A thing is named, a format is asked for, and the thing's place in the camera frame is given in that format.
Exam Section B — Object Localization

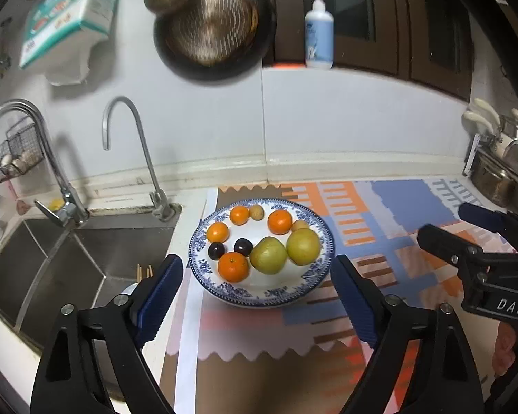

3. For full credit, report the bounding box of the chrome kitchen faucet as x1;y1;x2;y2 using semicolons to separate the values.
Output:
0;99;89;227

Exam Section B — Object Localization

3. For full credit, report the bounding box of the cream utensil handle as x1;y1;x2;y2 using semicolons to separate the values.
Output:
463;111;497;136
472;98;501;121

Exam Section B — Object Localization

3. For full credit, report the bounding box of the slim gooseneck water tap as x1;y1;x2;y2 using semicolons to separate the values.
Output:
102;96;173;220

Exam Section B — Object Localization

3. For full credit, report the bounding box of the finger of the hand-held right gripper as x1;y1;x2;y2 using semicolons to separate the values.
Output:
416;223;495;279
458;202;518;253

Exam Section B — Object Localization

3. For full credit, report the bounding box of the dark wooden window frame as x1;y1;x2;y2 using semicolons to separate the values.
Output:
263;0;476;102

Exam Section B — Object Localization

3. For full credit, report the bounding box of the person's right hand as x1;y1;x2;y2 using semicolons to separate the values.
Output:
492;323;518;376

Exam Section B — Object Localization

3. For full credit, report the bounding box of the blue white porcelain plate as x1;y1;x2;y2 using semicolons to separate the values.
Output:
188;198;334;309

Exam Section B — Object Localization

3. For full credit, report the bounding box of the stainless steel sink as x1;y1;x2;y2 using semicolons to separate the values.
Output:
0;207;182;402

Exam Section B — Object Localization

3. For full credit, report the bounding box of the white blue pump bottle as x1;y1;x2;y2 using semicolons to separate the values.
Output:
304;0;335;70

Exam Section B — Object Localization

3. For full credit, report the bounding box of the black wire basket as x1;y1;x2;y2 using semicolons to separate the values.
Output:
0;121;44;183

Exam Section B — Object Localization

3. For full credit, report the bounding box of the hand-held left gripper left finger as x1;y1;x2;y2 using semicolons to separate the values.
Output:
29;254;184;414

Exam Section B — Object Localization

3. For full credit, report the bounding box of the yellow green pear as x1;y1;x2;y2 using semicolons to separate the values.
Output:
249;237;288;275

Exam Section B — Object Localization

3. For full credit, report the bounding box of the orange blue patterned mat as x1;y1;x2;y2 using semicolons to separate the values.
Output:
160;177;518;414

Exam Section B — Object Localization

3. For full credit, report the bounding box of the green white tissue pack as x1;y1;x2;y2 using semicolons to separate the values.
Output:
19;0;124;86

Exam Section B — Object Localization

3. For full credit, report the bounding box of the black frying pan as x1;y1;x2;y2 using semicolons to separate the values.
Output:
153;0;277;82

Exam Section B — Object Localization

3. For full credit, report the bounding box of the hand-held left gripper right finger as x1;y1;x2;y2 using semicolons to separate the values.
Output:
330;254;486;414

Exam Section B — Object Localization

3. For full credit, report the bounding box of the green apple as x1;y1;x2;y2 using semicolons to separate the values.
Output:
286;228;320;266

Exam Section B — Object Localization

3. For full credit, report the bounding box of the metal mesh colander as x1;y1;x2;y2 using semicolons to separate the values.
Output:
168;0;260;67

